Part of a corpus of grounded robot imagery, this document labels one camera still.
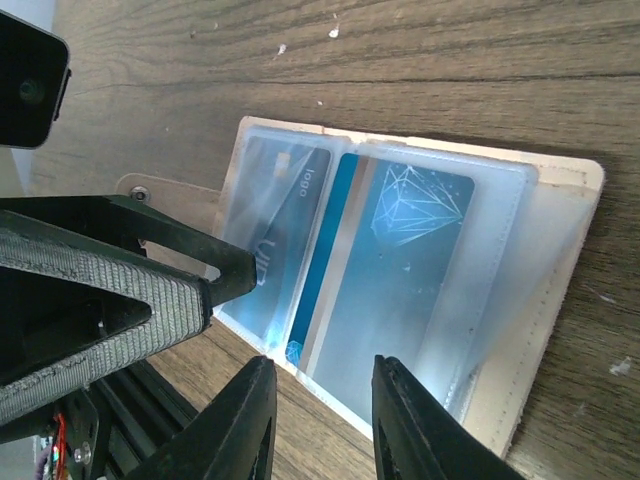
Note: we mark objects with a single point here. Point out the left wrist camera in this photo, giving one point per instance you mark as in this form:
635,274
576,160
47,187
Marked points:
34,77

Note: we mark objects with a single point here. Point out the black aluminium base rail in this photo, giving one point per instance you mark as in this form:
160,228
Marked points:
110,428

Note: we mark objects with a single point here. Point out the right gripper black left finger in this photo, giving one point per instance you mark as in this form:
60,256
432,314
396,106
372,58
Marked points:
232,438

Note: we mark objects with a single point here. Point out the blue credit card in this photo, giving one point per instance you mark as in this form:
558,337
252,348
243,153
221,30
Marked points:
273,205
388,277

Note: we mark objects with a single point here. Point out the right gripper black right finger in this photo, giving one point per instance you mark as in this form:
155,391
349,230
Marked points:
416,438

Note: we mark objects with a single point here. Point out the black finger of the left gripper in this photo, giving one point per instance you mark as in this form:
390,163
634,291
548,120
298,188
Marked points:
74,310
121,221

